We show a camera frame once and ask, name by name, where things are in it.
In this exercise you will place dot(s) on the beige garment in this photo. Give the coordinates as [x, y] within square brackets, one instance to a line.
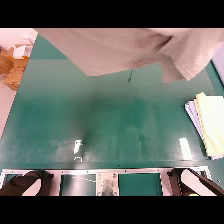
[110, 50]

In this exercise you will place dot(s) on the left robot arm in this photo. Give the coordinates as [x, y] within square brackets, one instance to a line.
[23, 183]

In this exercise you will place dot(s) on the lavender garment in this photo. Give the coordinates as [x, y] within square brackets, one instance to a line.
[192, 115]

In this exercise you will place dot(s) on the silver frame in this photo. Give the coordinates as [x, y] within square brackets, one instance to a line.
[108, 185]

